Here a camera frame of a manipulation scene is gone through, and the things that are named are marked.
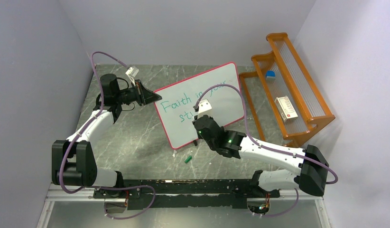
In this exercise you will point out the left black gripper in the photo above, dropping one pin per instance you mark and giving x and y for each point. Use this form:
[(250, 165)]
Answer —
[(144, 96)]

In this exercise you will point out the pink-framed whiteboard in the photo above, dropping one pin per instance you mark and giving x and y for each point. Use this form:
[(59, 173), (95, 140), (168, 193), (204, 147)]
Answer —
[(176, 111)]

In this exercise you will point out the green marker cap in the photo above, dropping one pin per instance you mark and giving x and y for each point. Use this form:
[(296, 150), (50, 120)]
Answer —
[(188, 159)]

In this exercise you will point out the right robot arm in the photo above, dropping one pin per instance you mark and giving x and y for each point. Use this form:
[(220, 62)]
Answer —
[(305, 169)]

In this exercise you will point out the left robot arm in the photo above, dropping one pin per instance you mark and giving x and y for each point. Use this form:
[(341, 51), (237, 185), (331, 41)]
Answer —
[(73, 161)]

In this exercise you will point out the blue eraser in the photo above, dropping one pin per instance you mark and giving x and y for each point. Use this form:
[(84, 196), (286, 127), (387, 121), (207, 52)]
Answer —
[(270, 75)]

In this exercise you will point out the white red box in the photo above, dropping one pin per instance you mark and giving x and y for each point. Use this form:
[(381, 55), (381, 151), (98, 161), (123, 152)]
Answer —
[(286, 109)]

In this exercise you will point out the orange wooden tiered rack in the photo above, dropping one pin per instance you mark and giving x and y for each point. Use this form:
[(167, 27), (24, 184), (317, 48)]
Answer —
[(292, 80)]

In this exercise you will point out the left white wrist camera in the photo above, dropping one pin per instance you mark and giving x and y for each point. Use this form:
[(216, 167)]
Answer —
[(131, 73)]

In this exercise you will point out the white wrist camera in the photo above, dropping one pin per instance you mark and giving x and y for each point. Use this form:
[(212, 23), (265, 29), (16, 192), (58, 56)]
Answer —
[(204, 108), (131, 73)]

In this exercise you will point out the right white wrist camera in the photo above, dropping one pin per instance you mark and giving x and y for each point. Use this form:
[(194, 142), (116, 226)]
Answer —
[(204, 108)]

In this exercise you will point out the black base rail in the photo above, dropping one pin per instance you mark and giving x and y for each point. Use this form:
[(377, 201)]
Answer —
[(186, 193)]

